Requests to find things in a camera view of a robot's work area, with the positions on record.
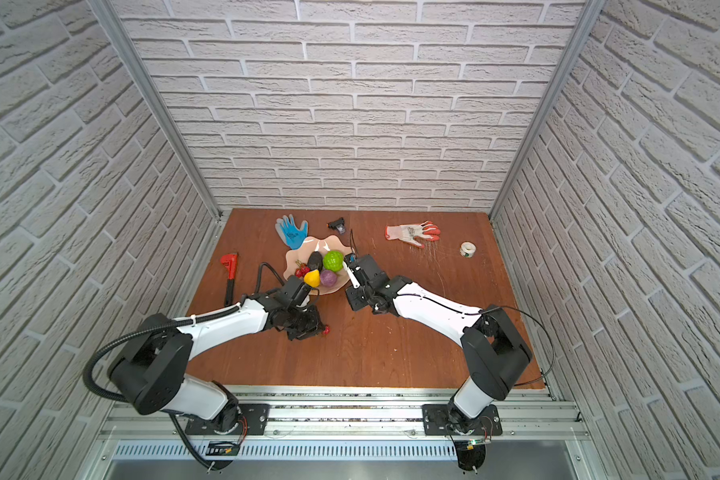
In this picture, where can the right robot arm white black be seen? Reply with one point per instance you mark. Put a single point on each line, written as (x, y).
(495, 352)

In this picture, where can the blue work glove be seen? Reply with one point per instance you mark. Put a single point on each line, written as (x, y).
(292, 234)

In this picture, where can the white tape roll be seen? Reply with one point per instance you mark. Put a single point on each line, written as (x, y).
(468, 249)

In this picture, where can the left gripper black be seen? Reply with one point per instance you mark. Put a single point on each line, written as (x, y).
(315, 329)

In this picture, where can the green bumpy fake fruit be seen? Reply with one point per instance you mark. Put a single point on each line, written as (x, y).
(333, 261)

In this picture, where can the aluminium frame rail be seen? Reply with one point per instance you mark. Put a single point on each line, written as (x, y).
(338, 423)

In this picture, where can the dark fake avocado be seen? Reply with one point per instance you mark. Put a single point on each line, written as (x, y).
(315, 261)

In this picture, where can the red pipe wrench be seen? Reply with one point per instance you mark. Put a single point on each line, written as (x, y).
(229, 262)

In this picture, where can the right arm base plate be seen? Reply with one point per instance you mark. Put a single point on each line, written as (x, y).
(446, 419)

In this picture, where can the yellow fake pear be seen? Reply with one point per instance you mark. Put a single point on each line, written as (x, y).
(313, 278)

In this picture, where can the pink wavy fruit bowl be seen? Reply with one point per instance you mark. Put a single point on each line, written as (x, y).
(294, 258)

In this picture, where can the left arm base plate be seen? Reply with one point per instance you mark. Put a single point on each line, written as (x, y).
(231, 421)

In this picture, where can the white red work glove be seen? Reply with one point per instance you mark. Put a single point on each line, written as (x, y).
(413, 234)

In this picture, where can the purple fake cabbage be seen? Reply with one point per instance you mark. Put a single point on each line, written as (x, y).
(328, 278)

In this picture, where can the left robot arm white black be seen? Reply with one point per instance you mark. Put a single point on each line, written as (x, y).
(150, 371)

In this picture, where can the black small relay part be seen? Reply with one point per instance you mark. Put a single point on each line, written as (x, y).
(338, 225)

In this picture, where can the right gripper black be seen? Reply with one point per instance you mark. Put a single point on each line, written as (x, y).
(353, 291)

